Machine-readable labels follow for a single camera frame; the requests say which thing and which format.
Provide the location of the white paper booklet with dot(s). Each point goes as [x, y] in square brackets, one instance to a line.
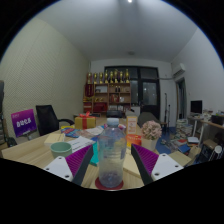
[80, 143]

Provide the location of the yellow gift box red ribbon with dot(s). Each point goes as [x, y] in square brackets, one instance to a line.
[85, 122]

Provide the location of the wooden shelf unit with trophies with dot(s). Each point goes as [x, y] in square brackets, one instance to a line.
[106, 96]

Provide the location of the pale yellow notebook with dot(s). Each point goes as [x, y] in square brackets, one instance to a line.
[53, 138]

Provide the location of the clear plastic water bottle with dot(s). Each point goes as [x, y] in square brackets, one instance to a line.
[111, 153]

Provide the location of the flat round red coaster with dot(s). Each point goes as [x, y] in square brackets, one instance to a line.
[98, 185]

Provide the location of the ceiling tube light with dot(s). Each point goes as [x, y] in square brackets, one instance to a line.
[129, 1]

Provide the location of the black tripod stand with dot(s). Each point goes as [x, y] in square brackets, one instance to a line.
[165, 110]

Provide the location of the orange standing card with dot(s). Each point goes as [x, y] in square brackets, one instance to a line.
[132, 125]

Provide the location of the small wooden side table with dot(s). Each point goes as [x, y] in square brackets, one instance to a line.
[180, 158]

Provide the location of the wooden side desk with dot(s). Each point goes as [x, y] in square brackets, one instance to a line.
[210, 124]

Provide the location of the stack of books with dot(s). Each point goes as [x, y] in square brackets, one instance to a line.
[184, 127]

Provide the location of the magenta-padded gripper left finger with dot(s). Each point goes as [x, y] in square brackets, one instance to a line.
[80, 160]

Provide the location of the white wall air conditioner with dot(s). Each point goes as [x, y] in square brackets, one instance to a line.
[179, 70]

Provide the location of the grey armchair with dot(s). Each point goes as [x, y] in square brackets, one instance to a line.
[148, 117]

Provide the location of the pale yellow envelope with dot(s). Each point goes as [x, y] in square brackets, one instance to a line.
[130, 166]

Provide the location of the black computer monitor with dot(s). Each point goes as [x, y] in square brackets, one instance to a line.
[196, 106]

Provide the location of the pale green cup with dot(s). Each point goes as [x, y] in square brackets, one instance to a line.
[61, 150]

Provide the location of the pink flowers in white pot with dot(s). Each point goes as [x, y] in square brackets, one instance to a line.
[151, 130]

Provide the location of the purple sign board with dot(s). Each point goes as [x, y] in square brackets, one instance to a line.
[24, 122]

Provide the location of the white stool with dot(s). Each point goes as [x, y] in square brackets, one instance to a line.
[218, 150]

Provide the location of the orange book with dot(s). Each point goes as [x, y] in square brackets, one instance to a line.
[134, 140]

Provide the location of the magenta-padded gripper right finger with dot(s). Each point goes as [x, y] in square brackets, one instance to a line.
[146, 160]

